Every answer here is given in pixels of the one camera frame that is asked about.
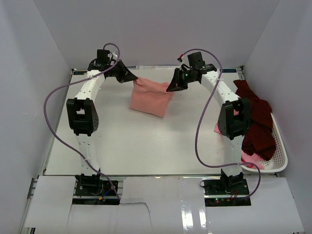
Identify salmon pink t shirt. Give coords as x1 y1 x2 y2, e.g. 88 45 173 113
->
129 77 173 118

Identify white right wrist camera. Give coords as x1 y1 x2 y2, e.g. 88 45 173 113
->
177 54 190 69

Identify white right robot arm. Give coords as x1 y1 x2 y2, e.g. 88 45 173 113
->
166 49 251 195

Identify dark red t shirt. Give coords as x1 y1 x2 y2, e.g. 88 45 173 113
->
234 80 276 161

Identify light pink t shirt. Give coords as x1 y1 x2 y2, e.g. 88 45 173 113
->
214 110 264 170

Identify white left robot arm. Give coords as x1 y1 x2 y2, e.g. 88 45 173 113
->
66 49 137 176

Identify blue left table label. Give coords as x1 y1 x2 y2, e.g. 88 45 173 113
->
73 71 86 76

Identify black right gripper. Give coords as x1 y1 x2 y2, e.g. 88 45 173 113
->
167 68 197 93

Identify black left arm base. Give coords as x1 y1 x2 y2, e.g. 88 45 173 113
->
72 174 120 205

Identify blue right table label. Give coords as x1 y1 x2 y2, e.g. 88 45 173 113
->
222 69 237 73

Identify white perforated laundry basket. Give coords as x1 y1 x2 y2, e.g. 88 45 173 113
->
241 111 288 173

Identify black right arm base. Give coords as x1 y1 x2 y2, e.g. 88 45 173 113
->
199 171 251 207

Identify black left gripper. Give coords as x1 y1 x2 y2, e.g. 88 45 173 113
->
107 59 137 83

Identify blue table label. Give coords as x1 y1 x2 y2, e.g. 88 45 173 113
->
222 69 237 73
73 71 86 76

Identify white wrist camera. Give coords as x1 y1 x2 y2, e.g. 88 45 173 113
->
110 52 118 61
177 54 190 69

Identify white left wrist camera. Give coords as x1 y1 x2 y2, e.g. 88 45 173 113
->
110 52 118 61

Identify white paper sheets front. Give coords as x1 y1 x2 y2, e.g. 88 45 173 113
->
24 176 304 234

